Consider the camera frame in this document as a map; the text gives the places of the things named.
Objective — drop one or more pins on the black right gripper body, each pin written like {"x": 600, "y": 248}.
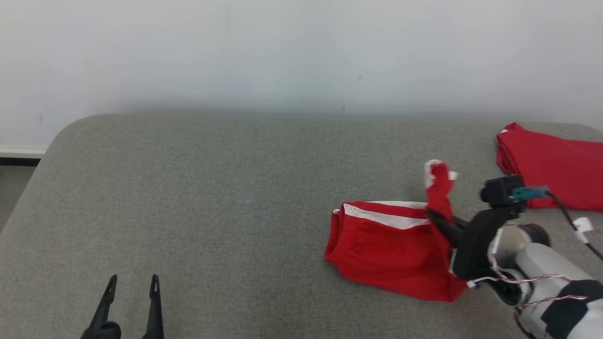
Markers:
{"x": 480, "y": 240}

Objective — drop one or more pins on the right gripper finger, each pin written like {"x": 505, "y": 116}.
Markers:
{"x": 445, "y": 226}

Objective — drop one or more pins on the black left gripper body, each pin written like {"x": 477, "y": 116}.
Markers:
{"x": 101, "y": 330}

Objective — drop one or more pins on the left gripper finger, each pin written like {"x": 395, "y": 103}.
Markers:
{"x": 154, "y": 306}
{"x": 104, "y": 301}

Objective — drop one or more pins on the red shorts with white stripe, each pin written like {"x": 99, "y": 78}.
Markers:
{"x": 386, "y": 245}

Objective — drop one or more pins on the red jersey with white sleeves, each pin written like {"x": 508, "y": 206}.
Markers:
{"x": 556, "y": 165}

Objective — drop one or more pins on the grey fabric sofa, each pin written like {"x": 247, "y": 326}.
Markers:
{"x": 212, "y": 197}

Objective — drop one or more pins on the white black baseboard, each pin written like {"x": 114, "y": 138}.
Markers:
{"x": 21, "y": 156}

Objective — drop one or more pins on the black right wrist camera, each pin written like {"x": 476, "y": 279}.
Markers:
{"x": 499, "y": 190}

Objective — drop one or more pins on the teal right camera connector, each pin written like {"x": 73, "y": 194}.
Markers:
{"x": 530, "y": 192}

